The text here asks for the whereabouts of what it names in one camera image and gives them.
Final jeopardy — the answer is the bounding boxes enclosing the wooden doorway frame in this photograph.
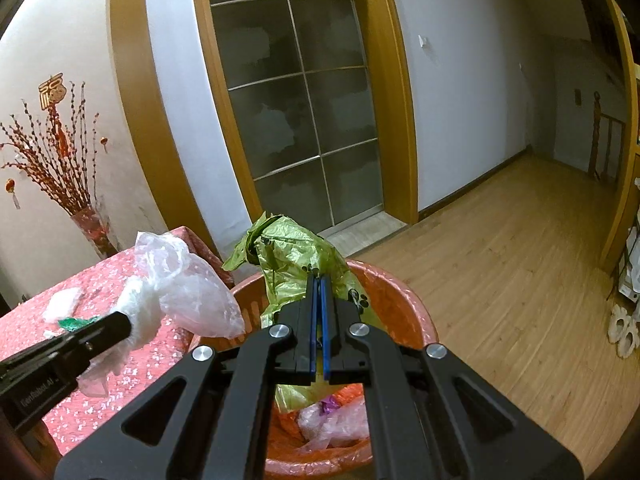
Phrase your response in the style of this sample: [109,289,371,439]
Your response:
[600,0,640,273]

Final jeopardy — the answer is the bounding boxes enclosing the small white plastic wrapper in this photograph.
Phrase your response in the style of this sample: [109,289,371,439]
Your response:
[41,287,83,323]

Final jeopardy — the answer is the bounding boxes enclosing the white plush slipper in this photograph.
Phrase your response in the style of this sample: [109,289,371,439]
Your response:
[607,305,632,346]
[616,317,640,360]

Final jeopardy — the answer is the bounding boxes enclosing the orange plastic basket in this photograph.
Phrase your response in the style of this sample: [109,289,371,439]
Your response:
[189,259,438,480]

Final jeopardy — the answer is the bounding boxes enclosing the frosted glass sliding door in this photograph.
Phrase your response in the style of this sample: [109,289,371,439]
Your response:
[204,0,386,238]

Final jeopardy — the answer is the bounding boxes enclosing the green plastic bag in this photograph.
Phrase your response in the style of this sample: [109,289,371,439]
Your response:
[221,211,371,413]

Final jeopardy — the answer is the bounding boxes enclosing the translucent white plastic bag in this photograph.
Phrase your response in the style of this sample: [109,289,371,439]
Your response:
[77,231,246,398]

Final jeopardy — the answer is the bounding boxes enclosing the pink floral tablecloth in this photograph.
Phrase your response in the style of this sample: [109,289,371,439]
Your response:
[0,226,236,456]

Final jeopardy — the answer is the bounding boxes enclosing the wooden door frame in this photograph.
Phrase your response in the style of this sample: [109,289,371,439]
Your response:
[189,0,420,241]

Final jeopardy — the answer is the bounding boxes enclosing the red berry branches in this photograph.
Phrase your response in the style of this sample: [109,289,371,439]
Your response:
[0,80,108,216]

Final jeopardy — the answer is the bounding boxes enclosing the clear plastic bag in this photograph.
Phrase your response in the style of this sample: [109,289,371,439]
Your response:
[299,400,371,453]

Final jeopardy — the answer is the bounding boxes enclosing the green plastic scrap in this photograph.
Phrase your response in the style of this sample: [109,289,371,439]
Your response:
[59,316,101,333]

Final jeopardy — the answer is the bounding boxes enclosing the wooden wall trim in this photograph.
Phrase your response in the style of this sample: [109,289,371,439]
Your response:
[107,0,253,256]

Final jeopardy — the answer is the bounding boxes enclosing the glass vase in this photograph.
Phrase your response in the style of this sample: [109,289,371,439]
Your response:
[70,205,121,261]

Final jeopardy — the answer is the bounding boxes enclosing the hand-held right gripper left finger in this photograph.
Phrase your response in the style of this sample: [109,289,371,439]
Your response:
[54,274,321,480]

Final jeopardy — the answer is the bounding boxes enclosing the red hanging tassel ornament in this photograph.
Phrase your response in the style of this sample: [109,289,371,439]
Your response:
[39,74,71,156]

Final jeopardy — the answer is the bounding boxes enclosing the wooden stair railing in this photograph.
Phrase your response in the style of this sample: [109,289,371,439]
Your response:
[587,91,626,183]

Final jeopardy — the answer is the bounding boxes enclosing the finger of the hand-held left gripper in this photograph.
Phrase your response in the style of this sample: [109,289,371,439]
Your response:
[50,311,133,362]

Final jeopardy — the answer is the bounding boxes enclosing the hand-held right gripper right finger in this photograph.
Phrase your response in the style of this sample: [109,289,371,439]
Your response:
[321,275,585,480]

